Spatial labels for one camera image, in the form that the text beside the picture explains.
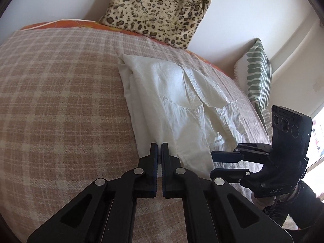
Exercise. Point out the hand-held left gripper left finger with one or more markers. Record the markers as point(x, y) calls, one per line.
point(153, 172)

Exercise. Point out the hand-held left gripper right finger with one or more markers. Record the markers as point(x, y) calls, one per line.
point(165, 172)

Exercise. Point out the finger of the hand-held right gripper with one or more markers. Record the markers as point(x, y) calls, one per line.
point(227, 174)
point(227, 157)

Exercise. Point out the white long-sleeved shirt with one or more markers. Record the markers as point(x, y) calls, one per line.
point(164, 93)

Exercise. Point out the person's right forearm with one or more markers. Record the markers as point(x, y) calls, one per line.
point(303, 207)

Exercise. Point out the person's right hand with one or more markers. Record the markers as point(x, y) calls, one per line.
point(264, 201)

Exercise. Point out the green and white patterned pillow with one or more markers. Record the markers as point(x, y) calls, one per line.
point(255, 70)

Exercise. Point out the beige plaid blanket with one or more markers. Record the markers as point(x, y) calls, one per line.
point(63, 106)

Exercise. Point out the leopard print cushion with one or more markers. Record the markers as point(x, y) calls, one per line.
point(151, 12)

